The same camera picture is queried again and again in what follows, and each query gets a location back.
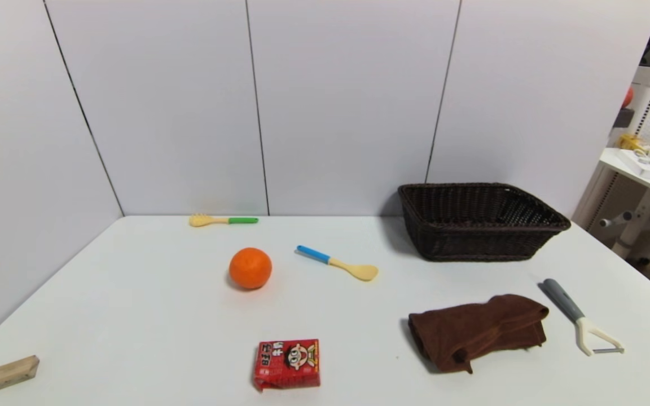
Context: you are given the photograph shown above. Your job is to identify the dark brown wicker basket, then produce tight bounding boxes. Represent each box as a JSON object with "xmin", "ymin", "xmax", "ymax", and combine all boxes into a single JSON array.
[{"xmin": 397, "ymin": 182, "xmax": 572, "ymax": 262}]

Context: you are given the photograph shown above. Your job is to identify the orange fruit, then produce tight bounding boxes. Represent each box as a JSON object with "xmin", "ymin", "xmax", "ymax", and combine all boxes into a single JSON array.
[{"xmin": 229, "ymin": 248, "xmax": 273, "ymax": 290}]

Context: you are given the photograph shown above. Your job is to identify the red milk carton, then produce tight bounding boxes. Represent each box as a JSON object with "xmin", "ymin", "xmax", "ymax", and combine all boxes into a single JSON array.
[{"xmin": 253, "ymin": 338, "xmax": 321, "ymax": 392}]

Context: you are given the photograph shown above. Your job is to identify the brown folded cloth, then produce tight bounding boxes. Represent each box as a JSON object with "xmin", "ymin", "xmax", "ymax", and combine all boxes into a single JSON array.
[{"xmin": 407, "ymin": 294, "xmax": 550, "ymax": 374}]

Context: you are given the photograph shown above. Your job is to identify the white side table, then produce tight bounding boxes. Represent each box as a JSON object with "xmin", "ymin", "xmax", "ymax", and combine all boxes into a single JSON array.
[{"xmin": 572, "ymin": 148, "xmax": 650, "ymax": 266}]

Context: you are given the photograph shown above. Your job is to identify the white power adapter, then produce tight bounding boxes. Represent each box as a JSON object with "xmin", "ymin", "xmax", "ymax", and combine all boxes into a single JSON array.
[{"xmin": 618, "ymin": 149, "xmax": 650, "ymax": 180}]

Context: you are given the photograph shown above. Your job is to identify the small wooden block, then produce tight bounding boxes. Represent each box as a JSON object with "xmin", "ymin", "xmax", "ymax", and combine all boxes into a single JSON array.
[{"xmin": 0, "ymin": 355, "xmax": 40, "ymax": 394}]

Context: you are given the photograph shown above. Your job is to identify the blue handled yellow spoon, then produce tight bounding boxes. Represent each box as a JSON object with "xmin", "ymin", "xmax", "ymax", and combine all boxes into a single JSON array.
[{"xmin": 296, "ymin": 245, "xmax": 379, "ymax": 282}]

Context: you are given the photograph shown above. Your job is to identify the green handled pasta fork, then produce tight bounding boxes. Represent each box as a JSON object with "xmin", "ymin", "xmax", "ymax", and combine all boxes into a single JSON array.
[{"xmin": 189, "ymin": 214, "xmax": 259, "ymax": 228}]

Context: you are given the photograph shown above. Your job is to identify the grey handled white peeler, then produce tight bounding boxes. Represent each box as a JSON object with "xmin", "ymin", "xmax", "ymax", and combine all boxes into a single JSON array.
[{"xmin": 539, "ymin": 279, "xmax": 625, "ymax": 357}]

